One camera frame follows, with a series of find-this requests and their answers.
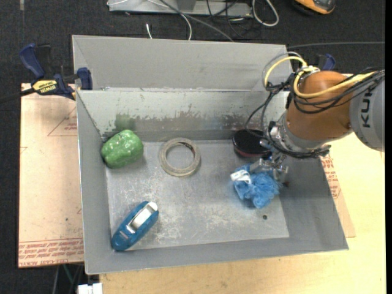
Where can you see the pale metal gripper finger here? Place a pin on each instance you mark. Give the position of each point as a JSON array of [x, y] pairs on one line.
[[258, 166], [283, 173]]

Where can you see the blue mesh bath sponge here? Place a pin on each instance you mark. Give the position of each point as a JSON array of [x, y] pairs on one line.
[[258, 191]]

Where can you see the grey metal bin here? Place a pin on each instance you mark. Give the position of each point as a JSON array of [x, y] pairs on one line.
[[199, 213]]

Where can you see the clear tape roll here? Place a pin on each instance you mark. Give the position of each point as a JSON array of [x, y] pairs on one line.
[[167, 164]]

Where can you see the green toy bell pepper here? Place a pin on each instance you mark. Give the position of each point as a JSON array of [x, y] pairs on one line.
[[122, 149]]

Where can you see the brown cardboard board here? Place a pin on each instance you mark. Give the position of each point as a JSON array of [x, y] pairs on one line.
[[46, 170]]

